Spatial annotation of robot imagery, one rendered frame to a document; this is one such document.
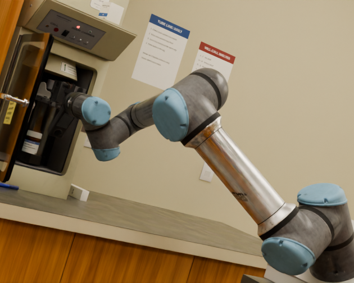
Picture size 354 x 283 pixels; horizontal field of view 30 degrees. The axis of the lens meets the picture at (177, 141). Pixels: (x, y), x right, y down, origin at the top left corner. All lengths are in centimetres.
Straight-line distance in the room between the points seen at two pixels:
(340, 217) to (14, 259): 86
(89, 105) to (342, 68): 196
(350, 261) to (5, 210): 88
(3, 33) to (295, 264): 100
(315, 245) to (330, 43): 199
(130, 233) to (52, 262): 24
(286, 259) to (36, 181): 89
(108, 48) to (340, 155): 185
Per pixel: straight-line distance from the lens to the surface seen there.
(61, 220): 185
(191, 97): 157
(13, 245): 185
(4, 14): 196
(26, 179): 211
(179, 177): 295
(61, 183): 217
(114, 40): 209
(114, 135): 191
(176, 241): 208
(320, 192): 168
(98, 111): 185
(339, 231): 170
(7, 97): 175
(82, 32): 205
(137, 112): 191
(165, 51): 281
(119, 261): 202
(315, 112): 345
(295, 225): 158
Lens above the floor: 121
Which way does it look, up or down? level
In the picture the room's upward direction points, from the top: 18 degrees clockwise
